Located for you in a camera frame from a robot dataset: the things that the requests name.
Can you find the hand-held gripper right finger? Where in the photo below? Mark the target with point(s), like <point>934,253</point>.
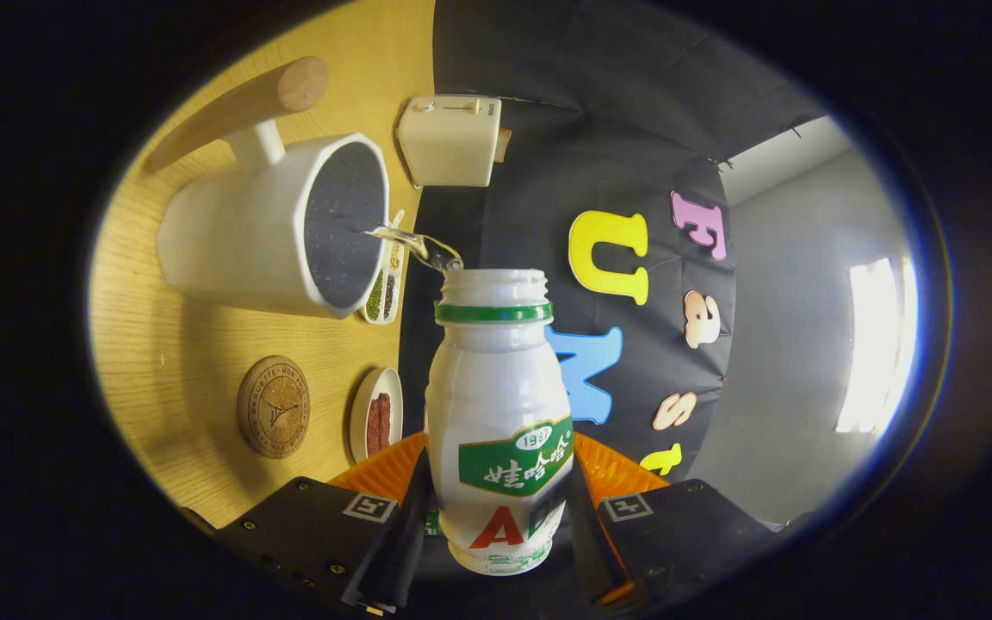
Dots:
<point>591,551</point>

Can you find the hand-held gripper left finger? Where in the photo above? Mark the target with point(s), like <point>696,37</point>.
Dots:
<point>397,560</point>

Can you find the white juice bottle green label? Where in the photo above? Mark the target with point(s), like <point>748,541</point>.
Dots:
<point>496,379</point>

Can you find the round cork coaster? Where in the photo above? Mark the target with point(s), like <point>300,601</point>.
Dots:
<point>272,406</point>

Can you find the clear juice stream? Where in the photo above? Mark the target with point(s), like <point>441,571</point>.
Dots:
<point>427,248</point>

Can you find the red meat strip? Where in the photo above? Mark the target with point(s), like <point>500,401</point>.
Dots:
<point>373,426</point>
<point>385,422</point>

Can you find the white round plate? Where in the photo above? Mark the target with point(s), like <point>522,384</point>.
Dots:
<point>380,379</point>

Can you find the white divided bean dish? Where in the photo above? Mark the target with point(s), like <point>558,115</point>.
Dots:
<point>384,293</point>

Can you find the wooden table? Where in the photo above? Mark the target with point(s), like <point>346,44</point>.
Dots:
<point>169,344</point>

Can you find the ceiling light panel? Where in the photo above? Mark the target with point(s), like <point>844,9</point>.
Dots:
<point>875,344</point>

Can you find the bread slice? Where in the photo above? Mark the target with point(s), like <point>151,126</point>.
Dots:
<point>504,145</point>

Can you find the cream toaster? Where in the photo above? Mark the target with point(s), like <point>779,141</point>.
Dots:
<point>449,142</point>

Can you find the black backdrop cloth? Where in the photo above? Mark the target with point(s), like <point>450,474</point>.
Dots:
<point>616,129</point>

